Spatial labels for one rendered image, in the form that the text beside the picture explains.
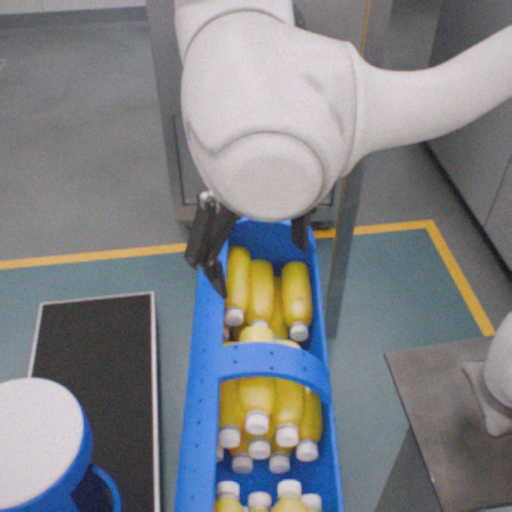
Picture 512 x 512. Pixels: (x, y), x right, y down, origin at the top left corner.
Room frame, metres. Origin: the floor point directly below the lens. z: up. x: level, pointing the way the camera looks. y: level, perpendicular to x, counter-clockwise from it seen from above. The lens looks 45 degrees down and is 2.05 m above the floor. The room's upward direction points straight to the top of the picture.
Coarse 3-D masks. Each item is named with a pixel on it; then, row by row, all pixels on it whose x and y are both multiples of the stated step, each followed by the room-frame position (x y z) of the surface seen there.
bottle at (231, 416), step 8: (224, 344) 0.67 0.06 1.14; (224, 384) 0.58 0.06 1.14; (232, 384) 0.58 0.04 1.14; (224, 392) 0.56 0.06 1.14; (232, 392) 0.56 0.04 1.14; (224, 400) 0.54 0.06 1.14; (232, 400) 0.54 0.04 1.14; (224, 408) 0.53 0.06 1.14; (232, 408) 0.53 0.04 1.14; (240, 408) 0.53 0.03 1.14; (224, 416) 0.51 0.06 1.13; (232, 416) 0.51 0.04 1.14; (240, 416) 0.52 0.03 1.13; (224, 424) 0.50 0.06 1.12; (232, 424) 0.50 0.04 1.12; (240, 424) 0.51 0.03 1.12; (240, 432) 0.49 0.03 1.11
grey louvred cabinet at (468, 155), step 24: (456, 0) 3.10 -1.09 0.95; (480, 0) 2.86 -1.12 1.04; (504, 0) 2.65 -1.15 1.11; (456, 24) 3.03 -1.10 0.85; (480, 24) 2.79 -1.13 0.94; (504, 24) 2.59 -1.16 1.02; (432, 48) 3.25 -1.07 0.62; (456, 48) 2.97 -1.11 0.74; (480, 120) 2.54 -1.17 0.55; (504, 120) 2.34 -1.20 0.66; (432, 144) 2.96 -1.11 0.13; (456, 144) 2.69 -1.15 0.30; (480, 144) 2.47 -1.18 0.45; (504, 144) 2.28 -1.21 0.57; (456, 168) 2.62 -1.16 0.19; (480, 168) 2.40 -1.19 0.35; (504, 168) 2.22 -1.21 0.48; (456, 192) 2.61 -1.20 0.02; (480, 192) 2.33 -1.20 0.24; (504, 192) 2.15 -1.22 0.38; (480, 216) 2.26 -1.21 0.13; (504, 216) 2.08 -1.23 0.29; (504, 240) 2.02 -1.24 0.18; (504, 264) 2.00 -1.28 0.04
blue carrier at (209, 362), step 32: (256, 224) 1.00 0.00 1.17; (288, 224) 0.95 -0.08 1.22; (224, 256) 0.85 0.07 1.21; (256, 256) 1.00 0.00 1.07; (288, 256) 1.00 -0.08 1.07; (320, 320) 0.74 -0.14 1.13; (192, 352) 0.65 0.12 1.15; (224, 352) 0.60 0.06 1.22; (256, 352) 0.58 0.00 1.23; (288, 352) 0.59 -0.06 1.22; (320, 352) 0.70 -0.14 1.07; (192, 384) 0.56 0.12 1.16; (320, 384) 0.55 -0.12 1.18; (192, 416) 0.49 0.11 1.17; (192, 448) 0.43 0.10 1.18; (224, 448) 0.53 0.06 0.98; (320, 448) 0.50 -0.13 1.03; (192, 480) 0.37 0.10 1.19; (224, 480) 0.46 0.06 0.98; (256, 480) 0.47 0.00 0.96; (320, 480) 0.44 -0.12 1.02
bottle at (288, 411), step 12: (300, 348) 0.67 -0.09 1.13; (276, 384) 0.58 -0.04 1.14; (288, 384) 0.57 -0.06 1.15; (276, 396) 0.55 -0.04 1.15; (288, 396) 0.55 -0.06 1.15; (300, 396) 0.55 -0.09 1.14; (276, 408) 0.53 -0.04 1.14; (288, 408) 0.52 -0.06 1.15; (300, 408) 0.53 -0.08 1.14; (276, 420) 0.51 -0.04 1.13; (288, 420) 0.51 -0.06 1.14; (300, 420) 0.51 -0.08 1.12; (276, 432) 0.49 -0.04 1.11
